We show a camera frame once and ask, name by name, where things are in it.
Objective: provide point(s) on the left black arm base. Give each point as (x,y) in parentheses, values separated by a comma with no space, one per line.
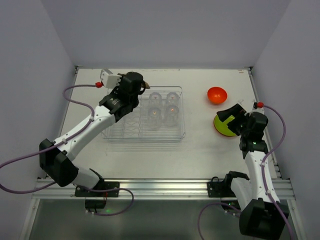
(97,200)

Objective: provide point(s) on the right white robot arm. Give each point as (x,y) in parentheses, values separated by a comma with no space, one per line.
(262,214)

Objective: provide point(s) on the aluminium mounting rail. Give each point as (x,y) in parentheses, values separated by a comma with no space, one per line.
(154,189)

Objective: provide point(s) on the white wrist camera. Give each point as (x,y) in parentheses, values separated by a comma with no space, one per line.
(258,107)
(108,79)

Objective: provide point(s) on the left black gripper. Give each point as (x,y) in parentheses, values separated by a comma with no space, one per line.
(139,88)

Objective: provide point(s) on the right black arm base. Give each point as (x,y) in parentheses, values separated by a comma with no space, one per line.
(217,188)

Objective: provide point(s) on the clear glass back left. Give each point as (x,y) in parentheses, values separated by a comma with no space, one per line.
(155,100)

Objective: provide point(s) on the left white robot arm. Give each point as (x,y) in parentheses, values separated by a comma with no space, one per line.
(56,157)

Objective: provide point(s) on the green plate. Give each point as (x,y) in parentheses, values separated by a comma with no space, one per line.
(217,122)

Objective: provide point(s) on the clear glass front left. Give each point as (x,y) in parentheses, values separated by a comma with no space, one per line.
(154,118)

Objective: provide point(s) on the clear glass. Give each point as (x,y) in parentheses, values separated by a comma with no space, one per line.
(155,100)
(171,115)
(172,98)
(154,118)

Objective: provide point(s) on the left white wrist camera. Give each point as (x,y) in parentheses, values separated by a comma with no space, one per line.
(108,79)

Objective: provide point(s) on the clear plastic rack tray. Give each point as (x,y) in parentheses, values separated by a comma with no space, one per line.
(162,127)

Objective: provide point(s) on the orange bowl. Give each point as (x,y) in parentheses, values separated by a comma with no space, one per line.
(217,95)

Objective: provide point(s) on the clear glass back right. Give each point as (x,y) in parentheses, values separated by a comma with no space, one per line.
(172,98)

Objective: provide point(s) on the clear glass front right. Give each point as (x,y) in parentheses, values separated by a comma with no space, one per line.
(171,115)

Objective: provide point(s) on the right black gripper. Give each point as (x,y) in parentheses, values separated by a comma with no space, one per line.
(236,118)

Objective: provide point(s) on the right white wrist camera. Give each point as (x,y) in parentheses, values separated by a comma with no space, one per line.
(258,107)

